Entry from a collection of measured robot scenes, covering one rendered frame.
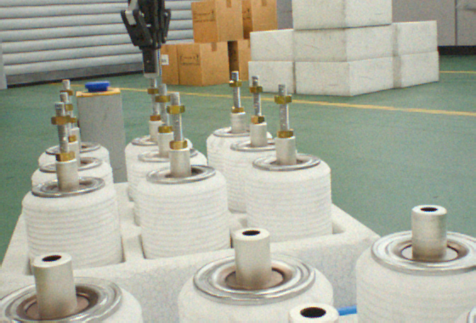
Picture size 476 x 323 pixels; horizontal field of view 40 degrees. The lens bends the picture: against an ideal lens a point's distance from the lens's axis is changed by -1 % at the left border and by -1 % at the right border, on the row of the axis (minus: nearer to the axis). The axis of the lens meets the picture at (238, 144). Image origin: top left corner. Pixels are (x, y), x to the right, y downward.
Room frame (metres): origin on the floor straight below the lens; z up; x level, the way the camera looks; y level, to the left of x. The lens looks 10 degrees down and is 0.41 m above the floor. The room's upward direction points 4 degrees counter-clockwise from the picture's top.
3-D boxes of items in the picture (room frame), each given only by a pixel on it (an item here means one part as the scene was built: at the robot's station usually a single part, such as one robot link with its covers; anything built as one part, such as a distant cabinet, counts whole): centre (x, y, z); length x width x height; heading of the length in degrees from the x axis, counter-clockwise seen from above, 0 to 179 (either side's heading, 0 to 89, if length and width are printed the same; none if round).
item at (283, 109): (0.71, -0.05, 0.30); 0.01 x 0.01 x 0.08; 68
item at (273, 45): (4.01, -0.39, 0.27); 0.39 x 0.39 x 0.18; 40
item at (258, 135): (0.82, -0.03, 0.26); 0.02 x 0.02 x 0.03
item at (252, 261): (0.38, 0.00, 0.26); 0.02 x 0.02 x 0.03
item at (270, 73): (4.01, -0.37, 0.09); 0.39 x 0.39 x 0.18; 38
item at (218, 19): (4.87, 0.09, 0.45); 0.30 x 0.24 x 0.30; 39
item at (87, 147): (0.89, 0.23, 0.25); 0.08 x 0.08 x 0.01
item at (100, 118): (1.06, 0.22, 0.16); 0.07 x 0.07 x 0.31; 12
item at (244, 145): (0.82, -0.03, 0.25); 0.08 x 0.08 x 0.01
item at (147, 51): (0.90, 0.12, 0.37); 0.03 x 0.01 x 0.05; 164
